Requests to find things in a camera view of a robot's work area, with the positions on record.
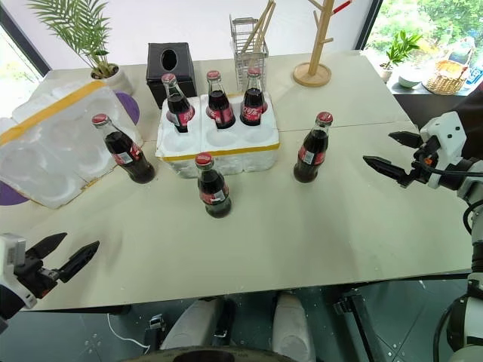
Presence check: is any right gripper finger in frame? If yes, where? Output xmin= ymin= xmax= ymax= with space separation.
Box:
xmin=388 ymin=130 xmax=426 ymax=150
xmin=362 ymin=155 xmax=413 ymax=189

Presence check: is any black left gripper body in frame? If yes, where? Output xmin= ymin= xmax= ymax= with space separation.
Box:
xmin=14 ymin=257 xmax=61 ymax=299

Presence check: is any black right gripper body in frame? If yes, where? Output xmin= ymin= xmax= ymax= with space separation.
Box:
xmin=410 ymin=136 xmax=441 ymax=185

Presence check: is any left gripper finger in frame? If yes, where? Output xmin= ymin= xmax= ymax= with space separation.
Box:
xmin=24 ymin=232 xmax=69 ymax=262
xmin=57 ymin=240 xmax=101 ymax=284

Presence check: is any glass cola bottle red cap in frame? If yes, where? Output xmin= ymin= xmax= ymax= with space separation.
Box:
xmin=293 ymin=111 xmax=334 ymax=185
xmin=205 ymin=69 xmax=234 ymax=130
xmin=91 ymin=112 xmax=157 ymax=186
xmin=194 ymin=152 xmax=232 ymax=219
xmin=239 ymin=67 xmax=269 ymax=127
xmin=161 ymin=72 xmax=196 ymax=133

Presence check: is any white foam lid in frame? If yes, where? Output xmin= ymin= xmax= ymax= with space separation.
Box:
xmin=0 ymin=79 xmax=144 ymax=210

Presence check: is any white foam bottle tray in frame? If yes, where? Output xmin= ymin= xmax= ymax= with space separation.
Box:
xmin=154 ymin=92 xmax=281 ymax=179

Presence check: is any black tissue box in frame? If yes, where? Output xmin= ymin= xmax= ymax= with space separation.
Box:
xmin=146 ymin=41 xmax=198 ymax=109

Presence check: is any black side ledge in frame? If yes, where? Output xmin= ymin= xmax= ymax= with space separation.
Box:
xmin=390 ymin=81 xmax=483 ymax=125

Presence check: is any white bowl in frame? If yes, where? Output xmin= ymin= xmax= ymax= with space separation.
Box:
xmin=398 ymin=73 xmax=422 ymax=90

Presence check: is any purple round mat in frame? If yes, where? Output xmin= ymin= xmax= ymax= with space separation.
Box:
xmin=0 ymin=179 xmax=31 ymax=207
xmin=112 ymin=90 xmax=141 ymax=127

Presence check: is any wicker basket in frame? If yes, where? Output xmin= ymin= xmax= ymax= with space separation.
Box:
xmin=421 ymin=37 xmax=476 ymax=95

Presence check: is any small green potted plant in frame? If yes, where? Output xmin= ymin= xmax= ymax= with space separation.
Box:
xmin=379 ymin=29 xmax=423 ymax=84

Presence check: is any blue packet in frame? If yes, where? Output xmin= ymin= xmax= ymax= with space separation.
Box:
xmin=466 ymin=66 xmax=483 ymax=90

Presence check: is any wooden tree stand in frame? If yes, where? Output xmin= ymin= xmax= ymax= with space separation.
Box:
xmin=293 ymin=0 xmax=354 ymax=87

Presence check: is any white rounded shell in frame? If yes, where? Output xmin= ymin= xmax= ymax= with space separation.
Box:
xmin=271 ymin=292 xmax=316 ymax=357
xmin=160 ymin=299 xmax=227 ymax=351

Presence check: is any black table leg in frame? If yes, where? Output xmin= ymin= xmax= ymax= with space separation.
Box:
xmin=331 ymin=288 xmax=382 ymax=362

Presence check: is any potted palm white pot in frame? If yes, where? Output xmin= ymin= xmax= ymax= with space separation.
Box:
xmin=26 ymin=0 xmax=135 ymax=97

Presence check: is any wooden chopstick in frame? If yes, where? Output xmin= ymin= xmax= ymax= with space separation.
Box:
xmin=240 ymin=0 xmax=273 ymax=54
xmin=253 ymin=0 xmax=277 ymax=53

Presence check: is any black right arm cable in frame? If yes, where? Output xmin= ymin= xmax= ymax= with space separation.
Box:
xmin=424 ymin=158 xmax=483 ymax=237

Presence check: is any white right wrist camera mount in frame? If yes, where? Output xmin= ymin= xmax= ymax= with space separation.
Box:
xmin=419 ymin=111 xmax=477 ymax=190

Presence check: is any thin white cable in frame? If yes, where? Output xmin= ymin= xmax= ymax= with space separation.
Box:
xmin=106 ymin=311 xmax=150 ymax=350

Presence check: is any black window frame post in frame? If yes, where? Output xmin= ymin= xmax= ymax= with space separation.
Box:
xmin=352 ymin=0 xmax=384 ymax=52
xmin=0 ymin=0 xmax=52 ymax=82

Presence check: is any metal wire basket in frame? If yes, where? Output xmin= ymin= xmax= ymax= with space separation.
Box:
xmin=229 ymin=14 xmax=269 ymax=95

